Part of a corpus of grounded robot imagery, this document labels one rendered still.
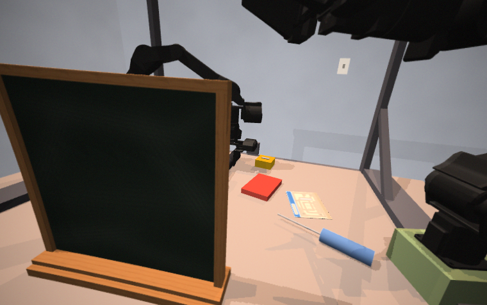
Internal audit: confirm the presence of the red flat box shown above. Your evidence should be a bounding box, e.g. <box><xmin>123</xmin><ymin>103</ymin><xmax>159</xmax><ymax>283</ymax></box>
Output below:
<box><xmin>241</xmin><ymin>173</ymin><xmax>282</xmax><ymax>201</ymax></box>

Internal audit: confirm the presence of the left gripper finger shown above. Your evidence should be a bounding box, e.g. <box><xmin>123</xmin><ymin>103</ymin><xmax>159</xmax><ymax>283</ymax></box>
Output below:
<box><xmin>295</xmin><ymin>0</ymin><xmax>335</xmax><ymax>15</ymax></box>
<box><xmin>242</xmin><ymin>0</ymin><xmax>297</xmax><ymax>40</ymax></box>

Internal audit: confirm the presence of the blue screwdriver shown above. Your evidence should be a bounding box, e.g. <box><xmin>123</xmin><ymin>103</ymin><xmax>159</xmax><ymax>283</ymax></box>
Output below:
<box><xmin>288</xmin><ymin>218</ymin><xmax>375</xmax><ymax>267</ymax></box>

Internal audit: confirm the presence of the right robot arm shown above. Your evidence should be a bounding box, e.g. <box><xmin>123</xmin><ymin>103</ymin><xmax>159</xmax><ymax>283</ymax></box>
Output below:
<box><xmin>127</xmin><ymin>44</ymin><xmax>263</xmax><ymax>123</ymax></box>

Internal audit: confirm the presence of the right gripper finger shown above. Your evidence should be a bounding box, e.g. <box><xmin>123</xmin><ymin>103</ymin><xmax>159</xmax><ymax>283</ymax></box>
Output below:
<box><xmin>233</xmin><ymin>149</ymin><xmax>244</xmax><ymax>166</ymax></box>

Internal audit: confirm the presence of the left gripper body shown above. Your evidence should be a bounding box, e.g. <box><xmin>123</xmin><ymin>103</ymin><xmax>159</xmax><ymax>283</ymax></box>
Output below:
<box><xmin>288</xmin><ymin>0</ymin><xmax>409</xmax><ymax>44</ymax></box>

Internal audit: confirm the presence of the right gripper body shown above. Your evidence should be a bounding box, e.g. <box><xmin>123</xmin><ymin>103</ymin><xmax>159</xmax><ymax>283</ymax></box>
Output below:
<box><xmin>230</xmin><ymin>123</ymin><xmax>258</xmax><ymax>152</ymax></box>

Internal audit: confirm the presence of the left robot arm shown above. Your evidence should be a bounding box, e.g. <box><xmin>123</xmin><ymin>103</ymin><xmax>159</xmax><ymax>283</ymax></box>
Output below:
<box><xmin>379</xmin><ymin>0</ymin><xmax>487</xmax><ymax>271</ymax></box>

